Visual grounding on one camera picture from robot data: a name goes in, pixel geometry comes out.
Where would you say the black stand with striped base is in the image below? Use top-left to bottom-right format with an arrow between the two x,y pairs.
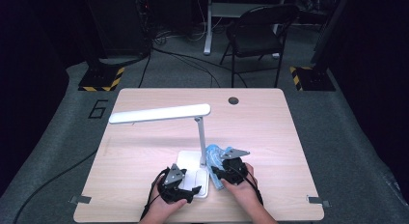
288,0 -> 353,92
77,40 -> 125,93

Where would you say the dark equipment cabinet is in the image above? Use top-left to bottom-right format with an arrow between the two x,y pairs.
82,0 -> 152,58

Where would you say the left hand-held gripper cable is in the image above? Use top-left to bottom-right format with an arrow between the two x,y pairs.
140,167 -> 170,220

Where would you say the person's right hand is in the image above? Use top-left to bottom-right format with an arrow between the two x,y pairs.
221,162 -> 259,208

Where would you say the right hand-held gripper cable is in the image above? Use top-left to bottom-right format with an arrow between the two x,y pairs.
231,165 -> 265,208

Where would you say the bundle of floor cables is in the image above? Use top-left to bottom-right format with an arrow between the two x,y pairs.
152,22 -> 207,46

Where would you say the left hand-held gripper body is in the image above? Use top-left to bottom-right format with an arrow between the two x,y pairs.
156,163 -> 191,205

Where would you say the white desk lamp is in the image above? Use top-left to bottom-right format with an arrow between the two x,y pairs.
108,103 -> 212,199

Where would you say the thin black floor cable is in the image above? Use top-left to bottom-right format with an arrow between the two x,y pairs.
137,51 -> 152,89
152,47 -> 249,89

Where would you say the hand-held gripper cable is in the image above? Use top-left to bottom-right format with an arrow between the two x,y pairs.
231,165 -> 265,208
140,167 -> 170,220

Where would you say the blue striped cloth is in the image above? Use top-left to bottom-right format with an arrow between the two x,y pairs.
205,144 -> 234,191

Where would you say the person's left hand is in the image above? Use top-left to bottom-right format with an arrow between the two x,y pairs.
146,184 -> 188,220

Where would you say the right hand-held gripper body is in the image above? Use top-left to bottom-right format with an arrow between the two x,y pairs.
219,148 -> 252,186

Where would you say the white desk frame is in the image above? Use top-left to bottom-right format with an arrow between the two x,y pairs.
203,0 -> 287,60

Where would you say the thick black floor cable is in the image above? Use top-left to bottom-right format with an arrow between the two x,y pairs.
13,148 -> 99,224

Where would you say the black folding chair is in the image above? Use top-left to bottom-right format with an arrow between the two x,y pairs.
219,4 -> 301,89

